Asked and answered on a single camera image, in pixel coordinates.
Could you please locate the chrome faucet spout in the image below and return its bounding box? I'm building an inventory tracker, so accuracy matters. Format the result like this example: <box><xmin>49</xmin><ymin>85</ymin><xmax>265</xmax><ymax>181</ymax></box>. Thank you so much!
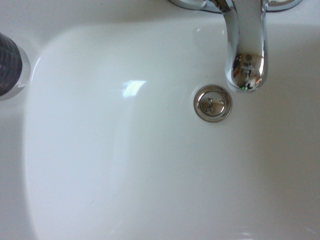
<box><xmin>167</xmin><ymin>0</ymin><xmax>270</xmax><ymax>94</ymax></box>

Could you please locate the chrome sink drain stopper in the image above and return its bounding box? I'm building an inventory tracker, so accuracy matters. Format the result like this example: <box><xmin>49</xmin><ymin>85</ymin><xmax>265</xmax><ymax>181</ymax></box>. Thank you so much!
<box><xmin>192</xmin><ymin>84</ymin><xmax>233</xmax><ymax>124</ymax></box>

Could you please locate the white ceramic sink basin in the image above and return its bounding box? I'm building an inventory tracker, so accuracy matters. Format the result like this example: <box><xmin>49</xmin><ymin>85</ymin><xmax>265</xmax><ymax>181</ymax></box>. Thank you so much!
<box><xmin>0</xmin><ymin>0</ymin><xmax>320</xmax><ymax>240</ymax></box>

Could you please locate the chrome faucet handle base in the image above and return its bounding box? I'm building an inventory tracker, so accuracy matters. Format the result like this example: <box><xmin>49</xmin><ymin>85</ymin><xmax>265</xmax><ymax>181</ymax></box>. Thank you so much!
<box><xmin>264</xmin><ymin>0</ymin><xmax>303</xmax><ymax>12</ymax></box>

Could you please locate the dark sanitizer bottle clear rim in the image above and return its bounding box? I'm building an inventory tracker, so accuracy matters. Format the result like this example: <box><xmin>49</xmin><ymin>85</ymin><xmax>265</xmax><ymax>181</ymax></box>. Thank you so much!
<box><xmin>0</xmin><ymin>31</ymin><xmax>32</xmax><ymax>102</ymax></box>

